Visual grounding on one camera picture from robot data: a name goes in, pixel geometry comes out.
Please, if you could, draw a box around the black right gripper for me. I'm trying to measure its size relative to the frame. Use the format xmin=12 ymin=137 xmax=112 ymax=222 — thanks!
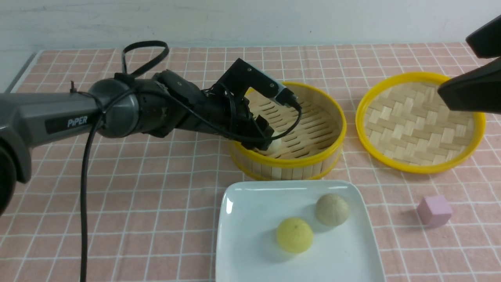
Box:
xmin=437 ymin=16 xmax=501 ymax=114

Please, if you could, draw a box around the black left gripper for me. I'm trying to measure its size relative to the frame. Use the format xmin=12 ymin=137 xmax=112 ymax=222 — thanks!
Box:
xmin=152 ymin=70 xmax=274 ymax=151

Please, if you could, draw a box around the beige steamed bun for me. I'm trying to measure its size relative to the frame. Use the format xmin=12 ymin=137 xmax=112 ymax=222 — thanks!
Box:
xmin=315 ymin=193 xmax=350 ymax=227
xmin=254 ymin=138 xmax=282 ymax=155

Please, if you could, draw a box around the yellow steamed bun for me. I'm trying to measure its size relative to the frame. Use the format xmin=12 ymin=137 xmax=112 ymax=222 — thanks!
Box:
xmin=276 ymin=217 xmax=314 ymax=254

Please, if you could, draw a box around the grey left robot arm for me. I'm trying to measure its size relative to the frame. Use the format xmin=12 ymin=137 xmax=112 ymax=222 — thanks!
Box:
xmin=0 ymin=67 xmax=284 ymax=212

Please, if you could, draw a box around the white square plate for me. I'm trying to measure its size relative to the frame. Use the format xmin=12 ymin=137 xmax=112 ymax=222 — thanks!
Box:
xmin=215 ymin=180 xmax=386 ymax=282

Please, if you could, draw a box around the yellow-rimmed bamboo steamer basket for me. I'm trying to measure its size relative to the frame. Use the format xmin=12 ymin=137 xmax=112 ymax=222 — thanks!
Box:
xmin=228 ymin=81 xmax=346 ymax=181

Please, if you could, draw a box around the yellow-rimmed woven steamer lid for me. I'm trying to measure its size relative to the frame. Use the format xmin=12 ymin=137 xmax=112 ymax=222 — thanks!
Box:
xmin=355 ymin=72 xmax=486 ymax=174

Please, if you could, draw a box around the pink checkered tablecloth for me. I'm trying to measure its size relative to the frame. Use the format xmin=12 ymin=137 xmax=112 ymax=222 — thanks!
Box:
xmin=0 ymin=43 xmax=500 ymax=282

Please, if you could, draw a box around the pink cube block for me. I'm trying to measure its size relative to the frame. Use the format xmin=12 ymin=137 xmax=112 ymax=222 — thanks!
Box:
xmin=416 ymin=195 xmax=452 ymax=228

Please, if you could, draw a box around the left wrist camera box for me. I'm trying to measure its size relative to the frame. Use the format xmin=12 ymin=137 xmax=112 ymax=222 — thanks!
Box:
xmin=211 ymin=58 xmax=301 ymax=110

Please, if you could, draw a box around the black left camera cable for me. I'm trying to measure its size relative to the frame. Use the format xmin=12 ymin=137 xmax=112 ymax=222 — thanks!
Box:
xmin=79 ymin=40 xmax=303 ymax=282

